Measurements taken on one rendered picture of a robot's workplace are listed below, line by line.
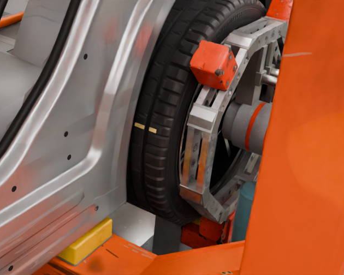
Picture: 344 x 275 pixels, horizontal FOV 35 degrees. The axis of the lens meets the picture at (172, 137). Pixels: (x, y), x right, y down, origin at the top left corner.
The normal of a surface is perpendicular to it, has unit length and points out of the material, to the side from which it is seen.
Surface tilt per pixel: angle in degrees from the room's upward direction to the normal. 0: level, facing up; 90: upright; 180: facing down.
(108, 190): 90
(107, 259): 0
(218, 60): 45
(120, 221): 0
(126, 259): 0
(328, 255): 90
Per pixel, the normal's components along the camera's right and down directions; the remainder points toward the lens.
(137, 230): 0.10, -0.88
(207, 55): -0.30, -0.37
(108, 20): 0.85, 0.32
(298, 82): -0.52, 0.36
